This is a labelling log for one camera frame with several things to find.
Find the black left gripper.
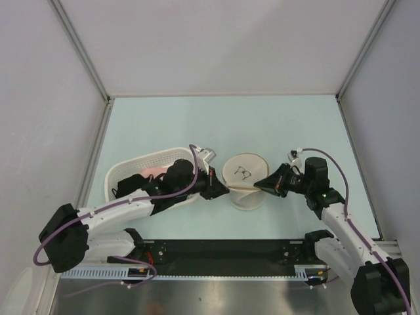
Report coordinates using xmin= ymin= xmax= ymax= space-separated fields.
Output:
xmin=173 ymin=164 xmax=228 ymax=200

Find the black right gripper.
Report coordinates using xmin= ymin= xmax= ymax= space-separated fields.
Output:
xmin=255 ymin=162 xmax=312 ymax=198

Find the beige mesh laundry bag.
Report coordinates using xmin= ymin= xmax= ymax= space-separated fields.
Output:
xmin=222 ymin=153 xmax=270 ymax=211

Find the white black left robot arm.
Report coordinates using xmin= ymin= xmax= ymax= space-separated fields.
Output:
xmin=33 ymin=159 xmax=229 ymax=273

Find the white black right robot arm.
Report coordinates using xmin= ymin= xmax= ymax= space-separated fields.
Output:
xmin=254 ymin=157 xmax=411 ymax=314

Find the white plastic laundry basket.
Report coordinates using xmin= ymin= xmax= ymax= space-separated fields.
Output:
xmin=96 ymin=145 xmax=202 ymax=219

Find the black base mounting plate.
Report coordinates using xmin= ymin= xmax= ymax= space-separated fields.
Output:
xmin=140 ymin=239 xmax=322 ymax=265

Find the pink garment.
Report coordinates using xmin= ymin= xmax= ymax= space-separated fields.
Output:
xmin=140 ymin=167 xmax=167 ymax=178

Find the black garment in basket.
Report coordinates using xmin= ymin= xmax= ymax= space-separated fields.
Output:
xmin=111 ymin=174 xmax=154 ymax=199

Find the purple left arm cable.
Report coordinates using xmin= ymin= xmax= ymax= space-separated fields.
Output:
xmin=32 ymin=143 xmax=201 ymax=298

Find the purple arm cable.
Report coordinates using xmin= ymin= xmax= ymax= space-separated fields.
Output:
xmin=32 ymin=143 xmax=201 ymax=298
xmin=300 ymin=148 xmax=413 ymax=315

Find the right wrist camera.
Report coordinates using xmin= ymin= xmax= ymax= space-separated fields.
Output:
xmin=287 ymin=148 xmax=303 ymax=169

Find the light blue cable duct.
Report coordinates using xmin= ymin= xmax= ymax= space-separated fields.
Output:
xmin=60 ymin=265 xmax=327 ymax=282

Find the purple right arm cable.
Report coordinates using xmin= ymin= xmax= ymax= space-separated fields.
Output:
xmin=300 ymin=148 xmax=413 ymax=315

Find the aluminium frame rail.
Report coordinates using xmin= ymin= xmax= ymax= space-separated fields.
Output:
xmin=375 ymin=240 xmax=402 ymax=259

